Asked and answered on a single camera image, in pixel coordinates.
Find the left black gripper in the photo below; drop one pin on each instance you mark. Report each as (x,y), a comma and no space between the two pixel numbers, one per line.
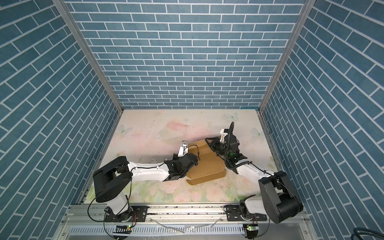
(176,158)

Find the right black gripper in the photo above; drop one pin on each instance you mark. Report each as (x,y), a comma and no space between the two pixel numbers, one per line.
(216,141)

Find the brown cardboard paper box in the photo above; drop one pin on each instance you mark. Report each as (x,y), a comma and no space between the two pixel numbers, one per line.
(210,167)

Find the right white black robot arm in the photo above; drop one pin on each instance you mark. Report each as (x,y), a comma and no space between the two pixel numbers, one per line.
(280,198)

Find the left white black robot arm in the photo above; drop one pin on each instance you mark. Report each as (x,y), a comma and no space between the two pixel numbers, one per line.
(111,179)

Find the right green circuit board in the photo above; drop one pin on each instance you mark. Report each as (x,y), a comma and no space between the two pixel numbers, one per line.
(251,228)

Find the green circuit board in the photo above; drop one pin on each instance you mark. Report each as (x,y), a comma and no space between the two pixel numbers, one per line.
(251,228)
(122,230)

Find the left green circuit board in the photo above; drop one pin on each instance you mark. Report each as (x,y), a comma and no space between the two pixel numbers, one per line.
(122,230)

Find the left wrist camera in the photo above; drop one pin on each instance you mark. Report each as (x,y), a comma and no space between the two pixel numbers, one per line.
(183,149)

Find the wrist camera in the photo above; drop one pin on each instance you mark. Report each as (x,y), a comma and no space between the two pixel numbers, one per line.
(224,133)
(183,149)

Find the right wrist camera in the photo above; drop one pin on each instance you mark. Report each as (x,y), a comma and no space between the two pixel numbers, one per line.
(224,133)

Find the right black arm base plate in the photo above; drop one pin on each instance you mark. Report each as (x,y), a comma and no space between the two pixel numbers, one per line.
(240,213)

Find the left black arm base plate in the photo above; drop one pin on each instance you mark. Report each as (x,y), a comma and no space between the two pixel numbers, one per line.
(134,214)

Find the white slotted cable duct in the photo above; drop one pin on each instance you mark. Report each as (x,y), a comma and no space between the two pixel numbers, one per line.
(157,230)

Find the aluminium front rail frame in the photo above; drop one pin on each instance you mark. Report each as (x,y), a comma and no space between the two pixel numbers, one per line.
(297,228)

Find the right aluminium corner post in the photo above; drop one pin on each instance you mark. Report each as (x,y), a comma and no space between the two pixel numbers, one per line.
(304,14)

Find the aluminium corner post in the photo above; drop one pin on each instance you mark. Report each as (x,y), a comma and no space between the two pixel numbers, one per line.
(304,14)
(76,32)

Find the left aluminium corner post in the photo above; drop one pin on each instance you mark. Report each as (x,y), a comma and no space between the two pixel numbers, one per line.
(76,32)

